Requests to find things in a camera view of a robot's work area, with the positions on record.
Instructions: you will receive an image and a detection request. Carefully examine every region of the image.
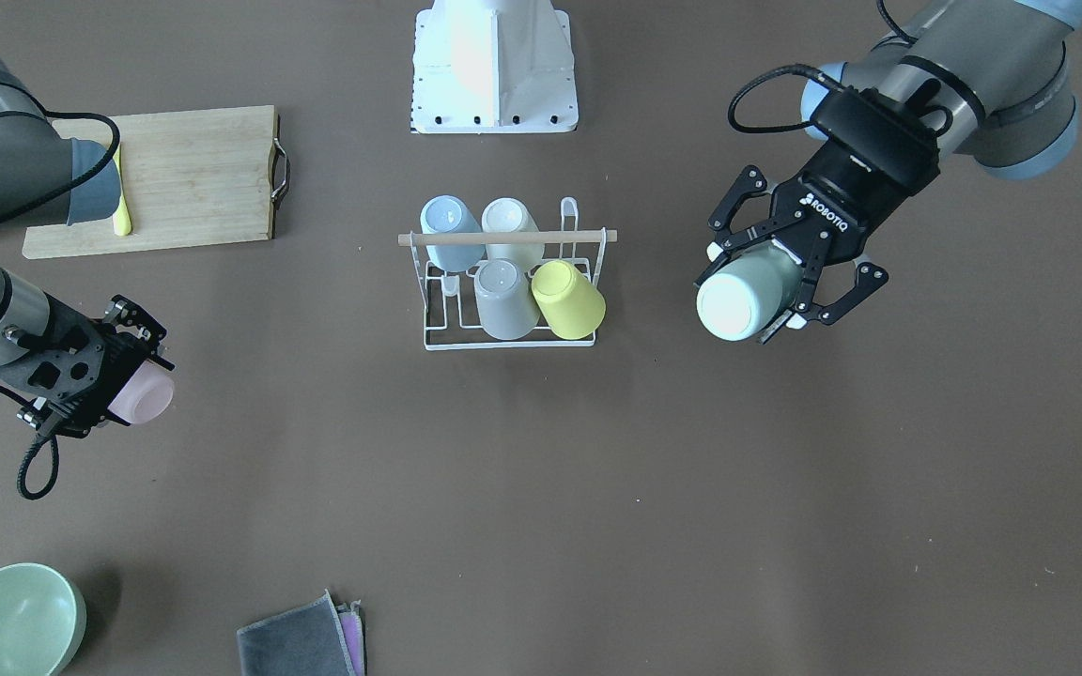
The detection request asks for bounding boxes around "pink cup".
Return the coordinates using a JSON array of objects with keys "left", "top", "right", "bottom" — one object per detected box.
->
[{"left": 108, "top": 361, "right": 175, "bottom": 424}]

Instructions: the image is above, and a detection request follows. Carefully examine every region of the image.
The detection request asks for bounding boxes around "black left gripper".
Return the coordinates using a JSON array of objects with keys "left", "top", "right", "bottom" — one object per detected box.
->
[{"left": 707, "top": 141, "right": 908, "bottom": 345}]

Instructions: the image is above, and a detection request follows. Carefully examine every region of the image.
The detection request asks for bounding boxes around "light blue cup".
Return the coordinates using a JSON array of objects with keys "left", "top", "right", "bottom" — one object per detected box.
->
[{"left": 418, "top": 195, "right": 486, "bottom": 273}]

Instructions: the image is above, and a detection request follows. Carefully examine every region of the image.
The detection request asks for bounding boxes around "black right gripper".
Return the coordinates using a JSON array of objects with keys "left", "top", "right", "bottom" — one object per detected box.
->
[{"left": 3, "top": 295, "right": 176, "bottom": 440}]

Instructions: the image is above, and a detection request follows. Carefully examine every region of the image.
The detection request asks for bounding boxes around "white camera stand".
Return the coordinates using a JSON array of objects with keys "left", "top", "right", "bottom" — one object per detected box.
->
[{"left": 410, "top": 1, "right": 580, "bottom": 134}]

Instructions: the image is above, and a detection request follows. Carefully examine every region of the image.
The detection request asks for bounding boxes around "yellow cup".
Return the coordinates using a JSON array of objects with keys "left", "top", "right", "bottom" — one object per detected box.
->
[{"left": 530, "top": 260, "right": 607, "bottom": 341}]

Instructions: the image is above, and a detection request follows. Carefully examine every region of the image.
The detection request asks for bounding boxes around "green bowl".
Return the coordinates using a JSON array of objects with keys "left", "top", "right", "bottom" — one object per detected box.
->
[{"left": 0, "top": 564, "right": 87, "bottom": 675}]

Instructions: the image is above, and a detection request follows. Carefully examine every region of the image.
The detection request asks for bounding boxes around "white wire cup holder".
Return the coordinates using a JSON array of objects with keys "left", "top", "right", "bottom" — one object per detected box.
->
[{"left": 396, "top": 195, "right": 617, "bottom": 352}]

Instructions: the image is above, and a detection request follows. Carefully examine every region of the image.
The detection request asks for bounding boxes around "wooden cutting board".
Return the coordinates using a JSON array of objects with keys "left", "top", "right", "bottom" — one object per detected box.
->
[{"left": 22, "top": 104, "right": 288, "bottom": 260}]

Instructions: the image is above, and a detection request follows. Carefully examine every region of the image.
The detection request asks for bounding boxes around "grey cup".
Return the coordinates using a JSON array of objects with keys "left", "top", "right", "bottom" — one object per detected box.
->
[{"left": 475, "top": 259, "right": 540, "bottom": 341}]

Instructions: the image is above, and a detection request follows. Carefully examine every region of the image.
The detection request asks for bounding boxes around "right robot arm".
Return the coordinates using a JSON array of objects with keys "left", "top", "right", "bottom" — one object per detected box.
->
[{"left": 0, "top": 59, "right": 175, "bottom": 439}]

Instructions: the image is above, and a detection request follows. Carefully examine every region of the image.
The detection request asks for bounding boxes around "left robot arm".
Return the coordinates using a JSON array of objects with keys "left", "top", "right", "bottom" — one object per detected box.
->
[{"left": 695, "top": 1, "right": 1082, "bottom": 342}]

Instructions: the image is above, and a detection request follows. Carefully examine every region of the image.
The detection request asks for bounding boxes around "cream white cup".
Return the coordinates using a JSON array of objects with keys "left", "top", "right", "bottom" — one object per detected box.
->
[{"left": 481, "top": 197, "right": 546, "bottom": 274}]

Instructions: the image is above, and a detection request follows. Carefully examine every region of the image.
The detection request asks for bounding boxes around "green cup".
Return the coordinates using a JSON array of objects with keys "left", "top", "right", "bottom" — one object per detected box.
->
[{"left": 696, "top": 243, "right": 802, "bottom": 341}]

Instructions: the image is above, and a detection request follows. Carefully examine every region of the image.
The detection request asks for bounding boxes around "yellow plastic knife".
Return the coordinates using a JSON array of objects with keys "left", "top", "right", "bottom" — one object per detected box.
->
[{"left": 113, "top": 145, "right": 132, "bottom": 237}]

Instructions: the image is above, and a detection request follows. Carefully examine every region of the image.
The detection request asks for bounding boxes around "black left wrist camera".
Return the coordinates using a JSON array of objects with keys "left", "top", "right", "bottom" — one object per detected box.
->
[{"left": 808, "top": 87, "right": 940, "bottom": 196}]

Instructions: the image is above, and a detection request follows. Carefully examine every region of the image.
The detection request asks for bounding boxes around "grey folded cloth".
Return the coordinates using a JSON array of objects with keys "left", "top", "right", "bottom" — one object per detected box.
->
[{"left": 237, "top": 591, "right": 368, "bottom": 675}]

